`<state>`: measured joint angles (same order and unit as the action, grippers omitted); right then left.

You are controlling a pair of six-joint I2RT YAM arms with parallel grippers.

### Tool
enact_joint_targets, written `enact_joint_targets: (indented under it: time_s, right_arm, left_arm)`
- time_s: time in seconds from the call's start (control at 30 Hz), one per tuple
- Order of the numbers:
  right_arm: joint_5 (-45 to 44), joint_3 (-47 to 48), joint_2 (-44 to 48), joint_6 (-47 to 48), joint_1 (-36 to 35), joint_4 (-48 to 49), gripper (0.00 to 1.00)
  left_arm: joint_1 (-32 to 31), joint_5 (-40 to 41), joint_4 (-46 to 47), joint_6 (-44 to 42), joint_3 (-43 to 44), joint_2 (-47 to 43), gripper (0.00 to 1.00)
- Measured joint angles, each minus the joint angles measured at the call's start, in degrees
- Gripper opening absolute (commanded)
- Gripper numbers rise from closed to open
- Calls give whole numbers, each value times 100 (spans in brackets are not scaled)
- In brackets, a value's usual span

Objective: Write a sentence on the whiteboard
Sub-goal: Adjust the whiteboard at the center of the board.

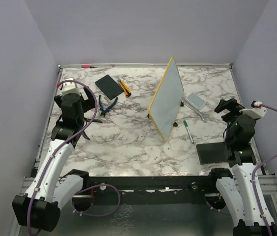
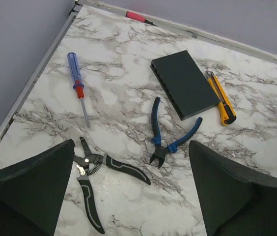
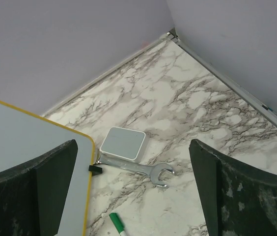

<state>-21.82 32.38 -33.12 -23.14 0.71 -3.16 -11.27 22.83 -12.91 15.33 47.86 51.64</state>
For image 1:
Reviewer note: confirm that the yellow utility knife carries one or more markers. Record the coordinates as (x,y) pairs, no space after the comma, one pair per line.
(124,87)

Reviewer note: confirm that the silver wrench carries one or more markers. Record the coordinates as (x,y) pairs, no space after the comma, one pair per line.
(204,117)

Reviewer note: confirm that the blue handled cutters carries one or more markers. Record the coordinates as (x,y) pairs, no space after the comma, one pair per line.
(105,108)

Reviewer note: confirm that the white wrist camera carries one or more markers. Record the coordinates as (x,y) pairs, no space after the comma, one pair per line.
(256,112)
(68,87)

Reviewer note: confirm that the red marker on rail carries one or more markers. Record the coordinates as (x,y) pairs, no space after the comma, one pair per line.
(87,66)

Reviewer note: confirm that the green whiteboard marker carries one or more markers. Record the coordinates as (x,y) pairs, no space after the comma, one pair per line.
(188,131)

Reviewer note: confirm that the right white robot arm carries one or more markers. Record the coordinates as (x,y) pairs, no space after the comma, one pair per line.
(241,190)

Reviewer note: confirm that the white whiteboard eraser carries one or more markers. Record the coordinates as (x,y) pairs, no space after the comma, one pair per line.
(195,100)

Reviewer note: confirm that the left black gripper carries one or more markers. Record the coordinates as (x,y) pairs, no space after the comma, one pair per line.
(90,103)

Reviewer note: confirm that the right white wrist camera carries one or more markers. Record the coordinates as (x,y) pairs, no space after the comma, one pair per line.
(256,112)

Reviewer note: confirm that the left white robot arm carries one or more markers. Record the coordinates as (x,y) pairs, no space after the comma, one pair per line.
(41,204)

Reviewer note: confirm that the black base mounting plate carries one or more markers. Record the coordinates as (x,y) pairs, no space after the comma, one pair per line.
(161,190)

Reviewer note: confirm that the black multitool pliers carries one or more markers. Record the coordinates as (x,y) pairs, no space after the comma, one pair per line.
(94,131)

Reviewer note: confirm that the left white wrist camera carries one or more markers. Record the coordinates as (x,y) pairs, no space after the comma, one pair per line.
(68,87)

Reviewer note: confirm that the black box near whiteboard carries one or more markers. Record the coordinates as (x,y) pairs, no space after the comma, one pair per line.
(109,87)

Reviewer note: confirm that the aluminium table frame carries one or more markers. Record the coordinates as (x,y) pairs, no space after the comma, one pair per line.
(131,145)

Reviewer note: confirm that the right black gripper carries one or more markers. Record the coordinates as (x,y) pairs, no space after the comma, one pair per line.
(231,104)

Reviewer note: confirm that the black box front right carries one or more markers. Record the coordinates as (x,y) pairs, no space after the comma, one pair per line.
(211,153)

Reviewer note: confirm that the yellow framed whiteboard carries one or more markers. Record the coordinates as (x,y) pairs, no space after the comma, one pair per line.
(166,101)

